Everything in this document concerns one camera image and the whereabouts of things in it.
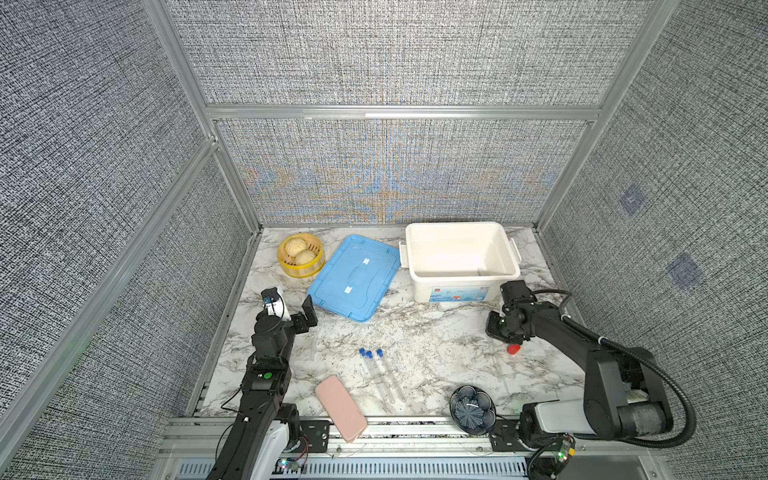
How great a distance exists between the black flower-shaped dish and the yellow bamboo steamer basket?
608 mm

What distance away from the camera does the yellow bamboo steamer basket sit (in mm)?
1049

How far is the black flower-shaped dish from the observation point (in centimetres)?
75

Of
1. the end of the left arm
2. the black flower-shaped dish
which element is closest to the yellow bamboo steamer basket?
the end of the left arm

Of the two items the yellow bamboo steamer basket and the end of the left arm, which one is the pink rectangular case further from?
the yellow bamboo steamer basket

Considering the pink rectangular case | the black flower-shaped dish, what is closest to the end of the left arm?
the pink rectangular case
